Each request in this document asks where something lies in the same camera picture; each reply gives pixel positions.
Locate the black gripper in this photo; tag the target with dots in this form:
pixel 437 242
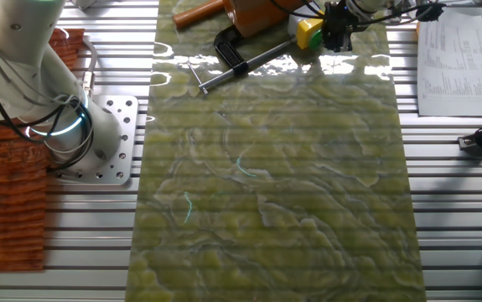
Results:
pixel 339 19

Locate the yellow box green push button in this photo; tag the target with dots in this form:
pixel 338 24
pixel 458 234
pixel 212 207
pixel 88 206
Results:
pixel 307 31

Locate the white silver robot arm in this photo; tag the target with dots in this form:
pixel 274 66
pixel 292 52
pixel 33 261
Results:
pixel 14 63

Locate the black steel C-clamp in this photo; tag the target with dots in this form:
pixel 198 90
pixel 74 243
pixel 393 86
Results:
pixel 240 63

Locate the printed white paper sheet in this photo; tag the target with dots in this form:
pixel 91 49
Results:
pixel 454 71

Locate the orange brown round rod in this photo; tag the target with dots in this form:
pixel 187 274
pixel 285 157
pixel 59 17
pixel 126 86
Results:
pixel 196 14

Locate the green marble pattern mat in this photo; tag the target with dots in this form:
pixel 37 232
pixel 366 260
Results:
pixel 265 189

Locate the grey metal block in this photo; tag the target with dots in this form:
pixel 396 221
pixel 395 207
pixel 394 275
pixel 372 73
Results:
pixel 83 3

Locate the orange wood grain mat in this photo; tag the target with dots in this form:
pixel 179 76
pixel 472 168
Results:
pixel 6 201

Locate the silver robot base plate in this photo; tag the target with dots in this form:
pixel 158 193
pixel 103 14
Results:
pixel 117 126

